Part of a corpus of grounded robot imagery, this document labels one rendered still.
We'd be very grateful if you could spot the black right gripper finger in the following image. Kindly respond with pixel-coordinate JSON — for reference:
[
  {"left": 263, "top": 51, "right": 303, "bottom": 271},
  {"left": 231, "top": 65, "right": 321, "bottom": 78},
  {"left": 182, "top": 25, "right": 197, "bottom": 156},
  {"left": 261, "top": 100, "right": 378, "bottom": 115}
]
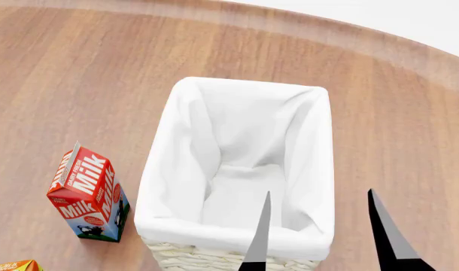
[
  {"left": 367, "top": 187, "right": 438, "bottom": 271},
  {"left": 238, "top": 190, "right": 272, "bottom": 271}
]

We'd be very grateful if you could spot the white lined wicker basket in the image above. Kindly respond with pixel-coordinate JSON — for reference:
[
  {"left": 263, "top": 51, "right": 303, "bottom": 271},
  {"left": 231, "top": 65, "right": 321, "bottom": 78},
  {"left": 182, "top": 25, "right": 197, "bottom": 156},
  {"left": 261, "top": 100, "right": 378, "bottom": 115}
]
[{"left": 133, "top": 76, "right": 336, "bottom": 271}]

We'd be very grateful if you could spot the white cloth basket liner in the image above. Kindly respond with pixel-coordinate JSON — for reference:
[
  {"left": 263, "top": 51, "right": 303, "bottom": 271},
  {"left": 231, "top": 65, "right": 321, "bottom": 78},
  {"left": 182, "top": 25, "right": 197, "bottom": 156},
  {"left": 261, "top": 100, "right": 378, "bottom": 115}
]
[{"left": 133, "top": 76, "right": 336, "bottom": 262}]

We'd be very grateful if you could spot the red milk carton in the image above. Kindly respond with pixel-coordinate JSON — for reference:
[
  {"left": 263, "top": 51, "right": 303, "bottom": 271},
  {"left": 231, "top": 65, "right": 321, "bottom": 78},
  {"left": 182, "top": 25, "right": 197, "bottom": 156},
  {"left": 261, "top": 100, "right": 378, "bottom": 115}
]
[{"left": 46, "top": 140, "right": 132, "bottom": 244}]

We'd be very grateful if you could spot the orange juice carton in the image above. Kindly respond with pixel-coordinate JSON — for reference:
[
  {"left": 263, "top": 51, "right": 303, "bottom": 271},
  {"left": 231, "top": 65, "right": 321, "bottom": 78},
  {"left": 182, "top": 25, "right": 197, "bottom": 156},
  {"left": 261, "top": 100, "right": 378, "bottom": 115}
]
[{"left": 0, "top": 259, "right": 45, "bottom": 271}]

